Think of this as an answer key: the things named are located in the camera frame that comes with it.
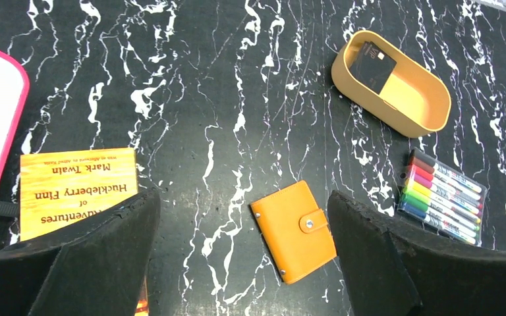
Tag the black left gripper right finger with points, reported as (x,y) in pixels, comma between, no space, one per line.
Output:
(392,267)

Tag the pack of coloured markers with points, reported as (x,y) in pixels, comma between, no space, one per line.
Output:
(442,198)

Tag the orange leather card holder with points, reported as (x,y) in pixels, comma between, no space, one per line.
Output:
(295,230)

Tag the yellow oval tray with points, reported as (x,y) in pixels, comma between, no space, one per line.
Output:
(413,101)

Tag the orange Huckleberry Finn book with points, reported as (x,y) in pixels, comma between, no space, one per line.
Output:
(62,188)

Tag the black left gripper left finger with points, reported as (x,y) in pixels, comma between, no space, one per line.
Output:
(96,266)

